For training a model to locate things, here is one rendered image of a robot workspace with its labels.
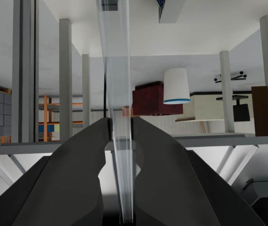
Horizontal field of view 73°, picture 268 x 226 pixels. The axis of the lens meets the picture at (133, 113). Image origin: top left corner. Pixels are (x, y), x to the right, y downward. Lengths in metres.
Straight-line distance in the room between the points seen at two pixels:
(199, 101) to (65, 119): 5.24
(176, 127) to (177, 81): 7.13
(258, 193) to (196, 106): 5.38
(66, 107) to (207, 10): 0.51
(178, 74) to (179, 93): 0.32
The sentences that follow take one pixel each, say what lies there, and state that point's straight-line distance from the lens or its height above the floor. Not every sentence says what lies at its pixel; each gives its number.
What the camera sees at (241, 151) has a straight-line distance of 0.20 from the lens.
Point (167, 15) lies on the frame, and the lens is 0.56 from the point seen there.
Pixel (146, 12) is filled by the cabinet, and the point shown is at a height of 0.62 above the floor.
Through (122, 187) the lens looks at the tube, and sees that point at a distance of 0.20.
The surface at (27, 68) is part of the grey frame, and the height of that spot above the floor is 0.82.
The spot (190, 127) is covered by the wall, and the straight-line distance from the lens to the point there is 10.38.
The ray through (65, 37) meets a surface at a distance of 0.63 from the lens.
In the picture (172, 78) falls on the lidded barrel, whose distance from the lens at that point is 3.15.
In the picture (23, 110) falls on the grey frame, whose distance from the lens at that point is 0.46.
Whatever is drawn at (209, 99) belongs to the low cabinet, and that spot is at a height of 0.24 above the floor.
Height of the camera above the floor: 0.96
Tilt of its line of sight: 4 degrees down
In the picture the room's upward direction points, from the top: 178 degrees clockwise
